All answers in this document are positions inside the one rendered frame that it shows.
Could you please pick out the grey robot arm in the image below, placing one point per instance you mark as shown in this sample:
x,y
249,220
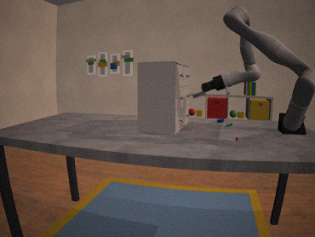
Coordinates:
x,y
237,19

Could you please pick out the beige chest of drawers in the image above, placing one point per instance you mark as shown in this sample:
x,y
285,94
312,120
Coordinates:
x,y
156,82

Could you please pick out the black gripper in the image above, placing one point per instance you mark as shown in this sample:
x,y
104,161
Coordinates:
x,y
223,81

